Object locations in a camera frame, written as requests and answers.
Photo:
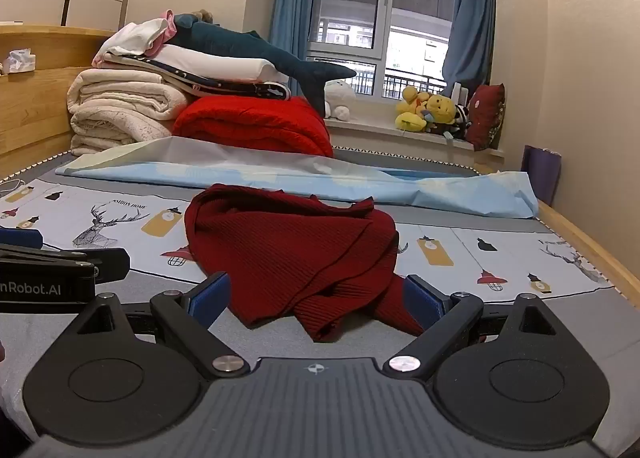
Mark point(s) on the yellow bear plush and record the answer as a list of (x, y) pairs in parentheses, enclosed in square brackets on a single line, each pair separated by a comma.
[(441, 110)]

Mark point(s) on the dark red knit sweater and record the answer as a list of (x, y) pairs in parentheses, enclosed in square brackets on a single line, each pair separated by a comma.
[(300, 248)]

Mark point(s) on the deer printed bed sheet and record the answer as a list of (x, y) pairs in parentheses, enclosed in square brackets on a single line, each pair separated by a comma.
[(115, 218)]

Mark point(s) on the dark teal shark plush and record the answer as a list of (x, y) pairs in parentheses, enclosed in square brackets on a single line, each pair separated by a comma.
[(225, 40)]

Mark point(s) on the red cushion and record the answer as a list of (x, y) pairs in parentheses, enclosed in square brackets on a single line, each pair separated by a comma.
[(486, 115)]

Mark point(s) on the yellow duck plush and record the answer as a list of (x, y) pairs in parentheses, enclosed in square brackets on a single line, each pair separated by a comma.
[(412, 110)]

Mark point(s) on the pink cloth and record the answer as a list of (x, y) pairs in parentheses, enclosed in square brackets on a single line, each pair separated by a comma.
[(170, 27)]

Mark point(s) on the window sill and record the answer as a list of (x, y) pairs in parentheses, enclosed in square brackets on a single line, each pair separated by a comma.
[(390, 135)]

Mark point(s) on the wooden bed side rail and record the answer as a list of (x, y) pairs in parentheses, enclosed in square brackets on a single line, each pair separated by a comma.
[(590, 253)]

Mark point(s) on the brown teddy bear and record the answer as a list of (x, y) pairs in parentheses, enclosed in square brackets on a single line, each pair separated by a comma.
[(202, 15)]

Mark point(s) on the purple bag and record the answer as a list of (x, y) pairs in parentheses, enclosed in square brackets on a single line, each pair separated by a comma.
[(542, 172)]

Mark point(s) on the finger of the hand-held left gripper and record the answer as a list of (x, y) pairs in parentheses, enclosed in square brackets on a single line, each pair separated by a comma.
[(20, 239), (107, 259)]

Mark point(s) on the tissue box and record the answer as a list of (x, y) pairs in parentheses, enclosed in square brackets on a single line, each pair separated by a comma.
[(19, 61)]

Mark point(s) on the white folded clothes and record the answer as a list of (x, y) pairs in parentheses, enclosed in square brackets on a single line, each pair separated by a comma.
[(130, 40)]

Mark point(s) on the striped plush toy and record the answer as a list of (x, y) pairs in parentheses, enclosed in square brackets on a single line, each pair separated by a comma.
[(459, 120)]

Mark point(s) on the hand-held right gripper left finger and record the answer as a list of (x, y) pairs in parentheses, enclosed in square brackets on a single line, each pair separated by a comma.
[(210, 297)]

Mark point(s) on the light blue duvet cover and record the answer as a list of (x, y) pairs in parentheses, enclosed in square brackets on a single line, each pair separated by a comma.
[(250, 167)]

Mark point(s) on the wooden headboard shelf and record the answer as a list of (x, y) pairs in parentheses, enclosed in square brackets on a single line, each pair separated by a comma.
[(45, 45)]

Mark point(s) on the white pillow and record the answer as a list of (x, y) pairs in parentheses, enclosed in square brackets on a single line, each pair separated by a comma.
[(210, 62)]

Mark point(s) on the red folded blanket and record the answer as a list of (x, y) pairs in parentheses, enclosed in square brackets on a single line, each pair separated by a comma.
[(250, 122)]

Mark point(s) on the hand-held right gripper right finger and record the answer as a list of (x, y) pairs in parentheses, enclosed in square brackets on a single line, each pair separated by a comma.
[(424, 300)]

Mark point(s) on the white plush toy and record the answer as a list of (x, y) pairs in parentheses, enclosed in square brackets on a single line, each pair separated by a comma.
[(340, 97)]

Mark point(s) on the cream folded blanket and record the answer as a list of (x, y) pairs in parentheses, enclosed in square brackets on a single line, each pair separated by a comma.
[(120, 102)]

